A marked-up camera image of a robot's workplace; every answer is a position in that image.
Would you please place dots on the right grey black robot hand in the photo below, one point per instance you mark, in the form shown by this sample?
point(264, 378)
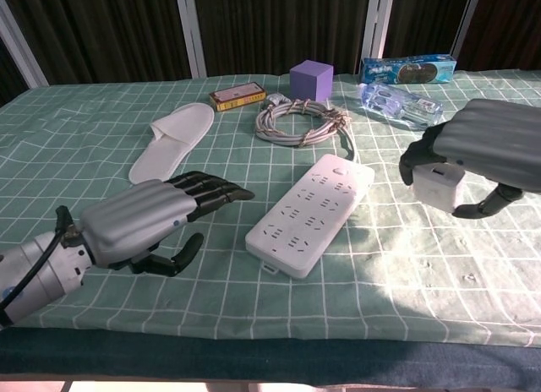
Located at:
point(498, 143)

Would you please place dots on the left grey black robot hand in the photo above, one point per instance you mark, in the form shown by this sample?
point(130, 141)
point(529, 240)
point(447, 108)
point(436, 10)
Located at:
point(135, 219)

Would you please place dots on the white disposable slipper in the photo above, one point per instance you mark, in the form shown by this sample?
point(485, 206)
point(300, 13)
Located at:
point(173, 143)

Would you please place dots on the white metal frame post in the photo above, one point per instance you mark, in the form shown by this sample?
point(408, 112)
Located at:
point(380, 24)
point(192, 33)
point(23, 50)
point(467, 20)

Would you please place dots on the small white box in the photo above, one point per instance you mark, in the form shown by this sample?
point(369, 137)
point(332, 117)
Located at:
point(435, 189)

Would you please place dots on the blue cookie box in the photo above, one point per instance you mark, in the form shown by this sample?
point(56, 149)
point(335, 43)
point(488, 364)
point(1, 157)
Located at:
point(406, 69)

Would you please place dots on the small yellow flat box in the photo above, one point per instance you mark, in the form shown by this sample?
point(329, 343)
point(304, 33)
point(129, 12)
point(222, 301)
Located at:
point(236, 97)

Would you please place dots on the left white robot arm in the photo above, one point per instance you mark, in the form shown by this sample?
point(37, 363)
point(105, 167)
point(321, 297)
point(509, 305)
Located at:
point(42, 269)

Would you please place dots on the dark blue table underlay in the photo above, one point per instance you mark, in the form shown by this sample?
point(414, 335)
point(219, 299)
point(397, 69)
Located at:
point(253, 358)

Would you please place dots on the clear plastic water bottle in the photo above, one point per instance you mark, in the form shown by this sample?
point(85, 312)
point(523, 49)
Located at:
point(397, 102)

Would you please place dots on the dark curtain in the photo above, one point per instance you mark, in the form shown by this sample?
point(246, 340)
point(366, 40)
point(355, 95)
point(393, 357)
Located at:
point(274, 28)

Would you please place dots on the green checked tablecloth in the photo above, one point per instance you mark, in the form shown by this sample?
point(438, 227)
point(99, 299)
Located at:
point(380, 261)

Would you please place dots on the white power strip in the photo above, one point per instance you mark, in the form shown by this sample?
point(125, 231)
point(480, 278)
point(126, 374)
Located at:
point(308, 214)

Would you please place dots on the purple cube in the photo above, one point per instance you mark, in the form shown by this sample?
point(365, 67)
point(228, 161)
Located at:
point(310, 81)

